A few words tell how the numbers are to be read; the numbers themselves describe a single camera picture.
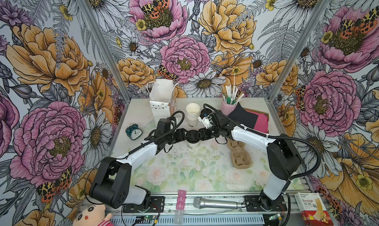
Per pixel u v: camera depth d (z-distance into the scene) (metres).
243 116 1.05
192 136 0.85
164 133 0.63
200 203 0.71
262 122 1.03
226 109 1.04
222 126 0.71
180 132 0.78
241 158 0.87
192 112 0.94
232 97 1.03
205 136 0.78
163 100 0.95
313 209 0.70
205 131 0.78
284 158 0.48
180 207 0.73
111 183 0.43
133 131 0.95
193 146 0.91
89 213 0.66
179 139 0.76
